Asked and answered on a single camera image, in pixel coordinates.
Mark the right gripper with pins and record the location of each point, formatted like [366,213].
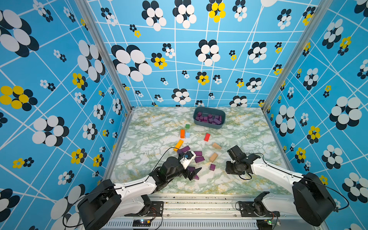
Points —
[227,169]

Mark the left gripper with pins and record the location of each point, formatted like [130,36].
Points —
[193,174]

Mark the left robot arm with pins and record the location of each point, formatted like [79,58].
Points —
[109,201]

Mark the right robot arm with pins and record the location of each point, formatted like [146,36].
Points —
[308,197]

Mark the teal storage bin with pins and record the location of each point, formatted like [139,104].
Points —
[209,117]

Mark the purple cube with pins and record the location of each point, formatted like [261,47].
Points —
[212,167]

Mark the natural wood brick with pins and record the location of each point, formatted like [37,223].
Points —
[213,157]

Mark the natural wood wedge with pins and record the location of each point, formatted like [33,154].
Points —
[215,145]

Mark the yellow brick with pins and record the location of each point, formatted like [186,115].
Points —
[178,145]

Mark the red brick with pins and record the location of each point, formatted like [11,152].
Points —
[206,138]

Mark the orange brick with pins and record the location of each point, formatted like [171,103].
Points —
[182,134]

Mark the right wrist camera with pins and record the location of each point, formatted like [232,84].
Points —
[236,154]

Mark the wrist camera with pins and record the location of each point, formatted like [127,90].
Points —
[236,154]
[186,158]

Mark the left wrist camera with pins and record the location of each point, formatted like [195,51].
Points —
[186,158]

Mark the aluminium rail frame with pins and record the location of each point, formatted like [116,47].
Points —
[204,213]

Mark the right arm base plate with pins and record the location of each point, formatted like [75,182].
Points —
[253,209]

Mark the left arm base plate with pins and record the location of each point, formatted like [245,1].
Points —
[149,209]

